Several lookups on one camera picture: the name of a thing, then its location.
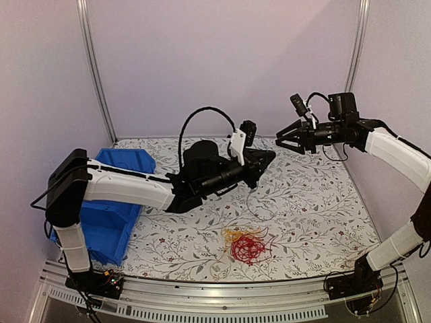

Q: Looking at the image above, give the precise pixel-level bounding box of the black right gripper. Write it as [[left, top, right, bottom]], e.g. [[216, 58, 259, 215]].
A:
[[275, 118, 345, 155]]

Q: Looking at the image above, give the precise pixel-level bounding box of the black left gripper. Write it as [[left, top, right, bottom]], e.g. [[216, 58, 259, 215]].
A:
[[199, 150, 275, 198]]

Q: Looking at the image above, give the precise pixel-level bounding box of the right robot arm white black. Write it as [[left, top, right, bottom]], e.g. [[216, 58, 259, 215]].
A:
[[275, 92, 430, 293]]

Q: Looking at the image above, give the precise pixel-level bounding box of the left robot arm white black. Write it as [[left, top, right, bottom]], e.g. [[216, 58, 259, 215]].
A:
[[30, 140, 276, 292]]

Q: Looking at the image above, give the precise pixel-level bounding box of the floral patterned table mat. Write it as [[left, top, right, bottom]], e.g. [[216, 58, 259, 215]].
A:
[[120, 137, 380, 282]]

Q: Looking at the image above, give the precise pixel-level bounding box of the blue plastic divided bin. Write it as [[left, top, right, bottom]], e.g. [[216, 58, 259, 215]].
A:
[[45, 148, 141, 273]]

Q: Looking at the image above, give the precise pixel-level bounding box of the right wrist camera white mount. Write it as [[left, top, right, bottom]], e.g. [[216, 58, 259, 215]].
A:
[[290, 94, 319, 129]]

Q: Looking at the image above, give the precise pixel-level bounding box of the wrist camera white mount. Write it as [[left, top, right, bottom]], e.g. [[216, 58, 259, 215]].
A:
[[290, 94, 319, 129], [228, 120, 257, 166]]

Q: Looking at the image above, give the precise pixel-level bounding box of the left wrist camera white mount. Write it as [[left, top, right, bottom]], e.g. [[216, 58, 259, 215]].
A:
[[228, 120, 257, 166]]

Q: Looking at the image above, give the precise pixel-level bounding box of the yellow cable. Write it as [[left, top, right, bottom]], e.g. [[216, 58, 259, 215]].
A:
[[220, 225, 267, 263]]

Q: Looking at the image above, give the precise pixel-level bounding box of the red cable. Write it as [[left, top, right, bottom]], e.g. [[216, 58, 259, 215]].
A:
[[230, 237, 269, 266]]

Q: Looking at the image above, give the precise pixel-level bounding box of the right aluminium frame post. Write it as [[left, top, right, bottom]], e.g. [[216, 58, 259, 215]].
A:
[[344, 0, 370, 92]]

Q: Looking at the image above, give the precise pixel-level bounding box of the aluminium frame post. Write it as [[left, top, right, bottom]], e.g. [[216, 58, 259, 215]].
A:
[[344, 0, 370, 92], [76, 0, 118, 145]]

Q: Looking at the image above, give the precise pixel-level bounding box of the front aluminium rail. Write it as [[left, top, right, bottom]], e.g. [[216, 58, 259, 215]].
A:
[[30, 260, 424, 322]]

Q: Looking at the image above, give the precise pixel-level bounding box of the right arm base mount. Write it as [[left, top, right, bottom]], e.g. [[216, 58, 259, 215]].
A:
[[323, 271, 383, 317]]

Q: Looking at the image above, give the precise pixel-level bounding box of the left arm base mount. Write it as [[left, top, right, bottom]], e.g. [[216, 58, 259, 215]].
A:
[[65, 269, 125, 299]]

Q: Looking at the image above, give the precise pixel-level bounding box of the left aluminium frame post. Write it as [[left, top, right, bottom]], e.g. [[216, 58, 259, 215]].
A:
[[76, 0, 118, 145]]

